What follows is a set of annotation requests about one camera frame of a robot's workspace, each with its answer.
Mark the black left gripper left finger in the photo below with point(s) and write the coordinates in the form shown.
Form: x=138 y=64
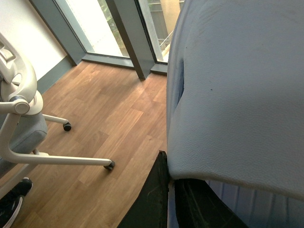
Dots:
x=150 y=209

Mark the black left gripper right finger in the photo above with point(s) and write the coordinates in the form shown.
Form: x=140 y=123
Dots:
x=197 y=206

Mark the light blue slide slipper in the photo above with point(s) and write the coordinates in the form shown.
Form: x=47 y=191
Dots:
x=235 y=105

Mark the black white sneaker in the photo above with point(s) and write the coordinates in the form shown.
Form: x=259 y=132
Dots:
x=11 y=203

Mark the white grey office chair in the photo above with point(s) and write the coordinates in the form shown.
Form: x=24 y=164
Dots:
x=23 y=126

